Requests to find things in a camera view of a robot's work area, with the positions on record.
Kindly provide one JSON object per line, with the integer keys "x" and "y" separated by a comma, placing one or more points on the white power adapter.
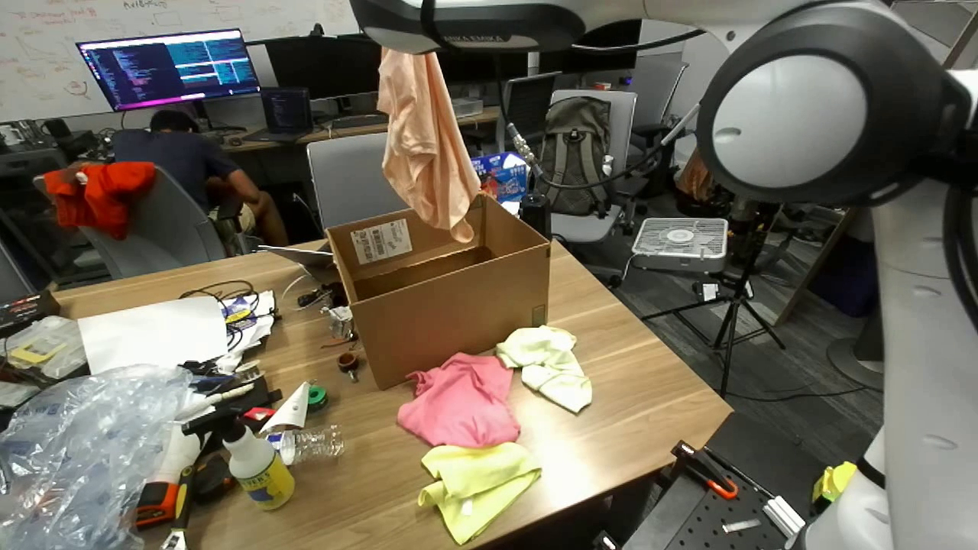
{"x": 711, "y": 290}

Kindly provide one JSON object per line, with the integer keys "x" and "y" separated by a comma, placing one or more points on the zip bag with yellow note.
{"x": 38, "y": 354}

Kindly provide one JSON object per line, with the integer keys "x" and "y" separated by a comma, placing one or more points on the small clear plastic bottle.
{"x": 315, "y": 443}

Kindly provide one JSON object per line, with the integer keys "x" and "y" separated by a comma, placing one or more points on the brown cardboard box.
{"x": 447, "y": 326}

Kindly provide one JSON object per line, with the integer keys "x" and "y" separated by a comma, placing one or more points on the black laptop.
{"x": 25, "y": 296}

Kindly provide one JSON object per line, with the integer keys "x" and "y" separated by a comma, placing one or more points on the blue printed carton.
{"x": 504, "y": 175}

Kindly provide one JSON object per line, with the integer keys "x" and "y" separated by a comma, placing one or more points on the yellow-green towel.
{"x": 474, "y": 483}

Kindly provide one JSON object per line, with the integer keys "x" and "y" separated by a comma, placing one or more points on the pink t-shirt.
{"x": 459, "y": 408}

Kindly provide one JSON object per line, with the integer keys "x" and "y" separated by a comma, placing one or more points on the small dark laptop screen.
{"x": 284, "y": 110}

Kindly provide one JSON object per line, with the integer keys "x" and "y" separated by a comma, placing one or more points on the white paper sheet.
{"x": 154, "y": 334}

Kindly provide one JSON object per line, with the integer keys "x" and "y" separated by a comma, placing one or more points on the orange black hand tool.
{"x": 156, "y": 506}

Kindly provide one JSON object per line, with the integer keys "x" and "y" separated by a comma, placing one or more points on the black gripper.
{"x": 406, "y": 41}

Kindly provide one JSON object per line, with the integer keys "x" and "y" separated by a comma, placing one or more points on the lit computer monitor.
{"x": 170, "y": 68}

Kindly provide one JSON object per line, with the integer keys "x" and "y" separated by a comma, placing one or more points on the black perforated plate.
{"x": 693, "y": 520}

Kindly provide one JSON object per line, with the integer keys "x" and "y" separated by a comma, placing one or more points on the black computer monitor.
{"x": 322, "y": 61}

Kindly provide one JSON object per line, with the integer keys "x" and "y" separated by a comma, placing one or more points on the green tape roll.
{"x": 318, "y": 398}

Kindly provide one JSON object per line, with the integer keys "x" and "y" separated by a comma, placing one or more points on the white folded paper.
{"x": 291, "y": 411}

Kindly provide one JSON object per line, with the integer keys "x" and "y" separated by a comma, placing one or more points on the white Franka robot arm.
{"x": 918, "y": 357}

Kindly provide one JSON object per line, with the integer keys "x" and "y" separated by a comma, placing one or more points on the spray bottle with yellow label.
{"x": 261, "y": 475}

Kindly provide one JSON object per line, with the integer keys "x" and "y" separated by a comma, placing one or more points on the olive grey backpack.
{"x": 569, "y": 154}

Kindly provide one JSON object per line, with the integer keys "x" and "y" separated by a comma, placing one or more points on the black tripod stand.
{"x": 740, "y": 296}

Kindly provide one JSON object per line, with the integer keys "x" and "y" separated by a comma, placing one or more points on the clear crumpled plastic bag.
{"x": 80, "y": 459}

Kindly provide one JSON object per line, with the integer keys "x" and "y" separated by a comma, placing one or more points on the red orange jacket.
{"x": 97, "y": 193}

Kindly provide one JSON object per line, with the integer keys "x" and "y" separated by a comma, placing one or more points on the pale cream towel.
{"x": 551, "y": 368}

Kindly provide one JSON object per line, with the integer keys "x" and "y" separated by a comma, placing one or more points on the peach t-shirt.
{"x": 428, "y": 154}

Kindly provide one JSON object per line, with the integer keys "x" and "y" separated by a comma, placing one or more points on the seated person in dark shirt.
{"x": 185, "y": 157}

